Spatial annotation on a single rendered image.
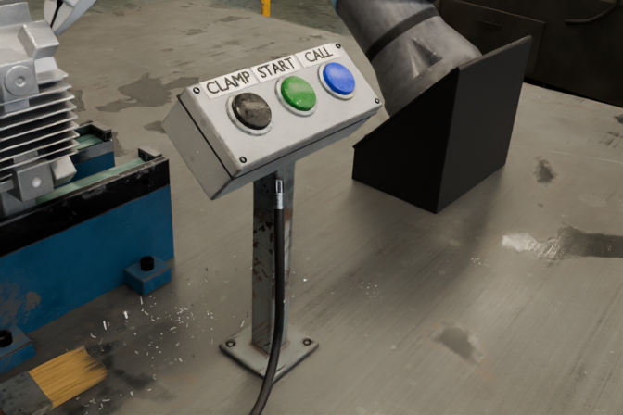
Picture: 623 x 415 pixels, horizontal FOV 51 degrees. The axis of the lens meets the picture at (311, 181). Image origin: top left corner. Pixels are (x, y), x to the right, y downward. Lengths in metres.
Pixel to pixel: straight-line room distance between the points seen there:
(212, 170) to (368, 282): 0.33
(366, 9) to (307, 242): 0.33
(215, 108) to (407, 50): 0.47
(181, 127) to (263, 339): 0.24
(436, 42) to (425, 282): 0.32
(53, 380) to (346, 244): 0.37
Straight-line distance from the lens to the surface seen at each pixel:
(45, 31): 0.60
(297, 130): 0.48
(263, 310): 0.61
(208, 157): 0.46
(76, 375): 0.64
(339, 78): 0.53
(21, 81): 0.56
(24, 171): 0.59
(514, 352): 0.70
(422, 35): 0.89
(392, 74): 0.89
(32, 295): 0.68
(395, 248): 0.81
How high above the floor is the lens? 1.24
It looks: 28 degrees down
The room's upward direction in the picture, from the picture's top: 3 degrees clockwise
